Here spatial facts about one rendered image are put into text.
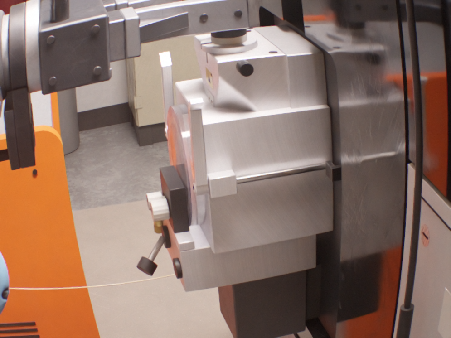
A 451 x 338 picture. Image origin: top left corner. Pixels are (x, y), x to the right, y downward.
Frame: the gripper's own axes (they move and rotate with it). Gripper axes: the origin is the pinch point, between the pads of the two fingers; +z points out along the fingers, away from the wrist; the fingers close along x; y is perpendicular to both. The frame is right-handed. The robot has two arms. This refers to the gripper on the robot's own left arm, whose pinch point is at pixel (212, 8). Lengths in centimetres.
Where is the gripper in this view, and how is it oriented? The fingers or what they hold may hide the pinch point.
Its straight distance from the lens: 61.5
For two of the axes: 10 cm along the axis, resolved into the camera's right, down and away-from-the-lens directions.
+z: 9.7, -1.6, 1.9
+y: -0.7, -9.1, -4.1
